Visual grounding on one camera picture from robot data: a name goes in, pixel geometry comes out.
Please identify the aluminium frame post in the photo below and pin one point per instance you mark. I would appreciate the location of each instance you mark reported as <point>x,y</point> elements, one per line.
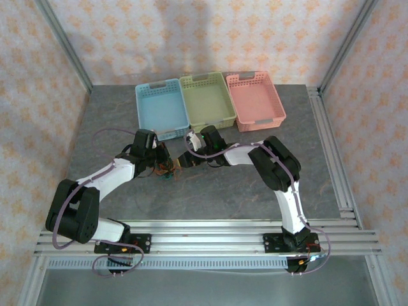
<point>347,44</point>
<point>63,44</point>

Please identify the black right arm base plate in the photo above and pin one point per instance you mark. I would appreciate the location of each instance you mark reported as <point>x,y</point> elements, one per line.
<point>271,243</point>

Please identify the aluminium frame leg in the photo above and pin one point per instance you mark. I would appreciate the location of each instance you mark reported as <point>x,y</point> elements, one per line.
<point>382,283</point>
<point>32,280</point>

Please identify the red power lead orange plug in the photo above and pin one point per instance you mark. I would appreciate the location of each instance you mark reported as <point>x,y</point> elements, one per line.
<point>301,262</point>
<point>123,252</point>

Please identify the aluminium side rails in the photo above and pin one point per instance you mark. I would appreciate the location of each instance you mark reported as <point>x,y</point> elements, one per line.
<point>331,159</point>

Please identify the blue perforated plastic basket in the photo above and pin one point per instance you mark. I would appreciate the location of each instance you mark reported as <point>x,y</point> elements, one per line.
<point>161,108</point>

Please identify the aluminium mounting rails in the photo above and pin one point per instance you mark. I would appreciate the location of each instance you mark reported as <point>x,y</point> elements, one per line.
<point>207,239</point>

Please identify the pink perforated plastic basket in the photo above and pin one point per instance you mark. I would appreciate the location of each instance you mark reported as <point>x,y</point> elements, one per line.
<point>255,99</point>

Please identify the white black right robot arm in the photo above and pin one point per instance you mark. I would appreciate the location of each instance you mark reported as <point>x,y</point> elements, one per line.
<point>290,207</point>

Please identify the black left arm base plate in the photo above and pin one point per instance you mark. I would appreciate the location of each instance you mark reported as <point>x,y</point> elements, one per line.
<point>143,243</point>

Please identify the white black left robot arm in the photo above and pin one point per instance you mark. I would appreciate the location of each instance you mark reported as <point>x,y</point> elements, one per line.
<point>111,173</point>

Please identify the black clamp block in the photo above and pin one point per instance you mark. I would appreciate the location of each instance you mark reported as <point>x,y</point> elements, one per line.
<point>293,267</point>

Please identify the green perforated plastic basket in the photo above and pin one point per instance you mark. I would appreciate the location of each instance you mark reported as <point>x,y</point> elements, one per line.
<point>207,102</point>

